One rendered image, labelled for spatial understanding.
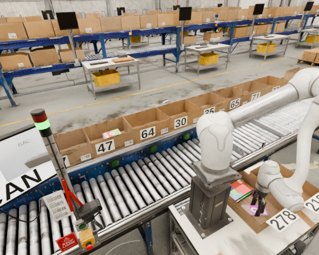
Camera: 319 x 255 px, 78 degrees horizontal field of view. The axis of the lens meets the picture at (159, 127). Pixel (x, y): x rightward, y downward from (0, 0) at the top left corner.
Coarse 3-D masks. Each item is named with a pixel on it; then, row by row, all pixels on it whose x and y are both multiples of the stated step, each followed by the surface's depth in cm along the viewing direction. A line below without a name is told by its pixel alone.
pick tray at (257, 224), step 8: (248, 176) 156; (248, 184) 158; (232, 200) 137; (248, 200) 145; (264, 200) 145; (272, 200) 142; (232, 208) 140; (240, 208) 132; (272, 208) 139; (280, 208) 138; (240, 216) 135; (248, 216) 127; (264, 216) 134; (272, 216) 134; (248, 224) 130; (256, 224) 123; (264, 224) 123; (256, 232) 125
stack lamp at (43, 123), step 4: (32, 116) 76; (36, 116) 76; (40, 116) 77; (44, 116) 78; (36, 120) 77; (40, 120) 77; (44, 120) 78; (48, 120) 81; (36, 124) 78; (40, 124) 78; (44, 124) 79; (48, 124) 81; (36, 128) 80; (40, 128) 79; (44, 128) 80
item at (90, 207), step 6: (96, 198) 111; (84, 204) 108; (90, 204) 108; (96, 204) 107; (78, 210) 106; (84, 210) 105; (90, 210) 105; (96, 210) 107; (84, 216) 104; (90, 216) 107
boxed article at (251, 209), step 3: (243, 207) 139; (246, 207) 139; (249, 207) 139; (252, 207) 139; (255, 207) 139; (246, 210) 137; (249, 210) 137; (252, 210) 137; (255, 210) 137; (264, 210) 137; (249, 213) 135; (252, 213) 135; (264, 213) 135; (267, 213) 135
